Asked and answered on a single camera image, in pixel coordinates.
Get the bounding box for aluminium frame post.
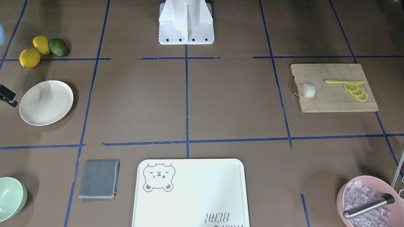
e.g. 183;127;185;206
390;151;404;188

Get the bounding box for yellow lemon near edge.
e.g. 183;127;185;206
19;48;41;68

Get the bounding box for pink bowl with ice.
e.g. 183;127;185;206
336;175;404;227

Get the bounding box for cream round plate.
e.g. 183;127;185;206
19;80;74;126

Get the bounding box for wooden cutting board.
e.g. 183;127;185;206
291;63;379;113

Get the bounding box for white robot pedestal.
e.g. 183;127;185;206
158;0;215;45

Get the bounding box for grey folded cloth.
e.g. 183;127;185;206
78;160;120;199

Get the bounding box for green avocado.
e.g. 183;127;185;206
49;38;70;57

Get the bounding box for yellow plastic knife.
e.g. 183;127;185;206
324;79;365;86

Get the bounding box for green bowl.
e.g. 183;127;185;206
0;177;27;222

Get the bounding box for white bear tray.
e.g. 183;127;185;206
132;158;251;227

